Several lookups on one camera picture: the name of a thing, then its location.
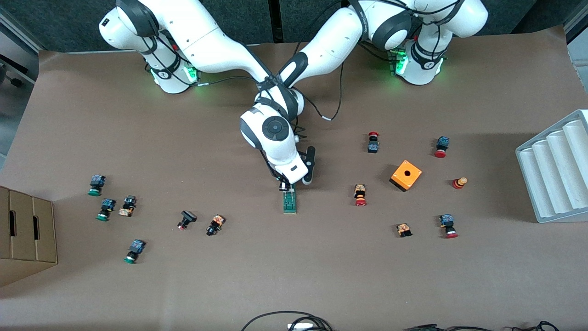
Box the green load switch white lever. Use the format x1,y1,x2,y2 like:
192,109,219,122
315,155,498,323
283,186,298,214

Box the black button orange block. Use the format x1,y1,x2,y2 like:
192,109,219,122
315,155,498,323
205,214,226,237

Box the brown paper table cover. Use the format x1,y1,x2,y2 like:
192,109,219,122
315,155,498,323
0,25,588,331

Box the black red push button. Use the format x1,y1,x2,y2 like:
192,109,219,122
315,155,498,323
177,210,198,231

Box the green push button blue block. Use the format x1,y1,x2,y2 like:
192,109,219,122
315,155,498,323
96,198,117,222
88,174,107,197
123,239,147,265

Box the brown cardboard box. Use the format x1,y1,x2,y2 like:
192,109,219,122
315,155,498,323
0,185,59,288

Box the grey ribbed plastic tray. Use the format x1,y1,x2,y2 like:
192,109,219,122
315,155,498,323
515,109,588,224

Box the black floor stand leg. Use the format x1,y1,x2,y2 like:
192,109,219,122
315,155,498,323
0,54,28,89

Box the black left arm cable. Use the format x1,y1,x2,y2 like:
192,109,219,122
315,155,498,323
299,60,345,122

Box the orange button enclosure box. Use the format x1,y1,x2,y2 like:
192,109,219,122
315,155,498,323
389,160,423,193

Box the black looped cable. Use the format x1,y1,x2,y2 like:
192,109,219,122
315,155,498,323
241,311,334,331

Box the beige black switch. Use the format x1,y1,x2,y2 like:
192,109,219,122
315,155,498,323
118,195,137,217

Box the black base cable bundle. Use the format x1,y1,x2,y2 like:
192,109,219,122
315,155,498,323
363,41,398,63

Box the grey metal frame rail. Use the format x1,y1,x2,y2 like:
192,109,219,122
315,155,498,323
0,8,40,53
563,7,588,44

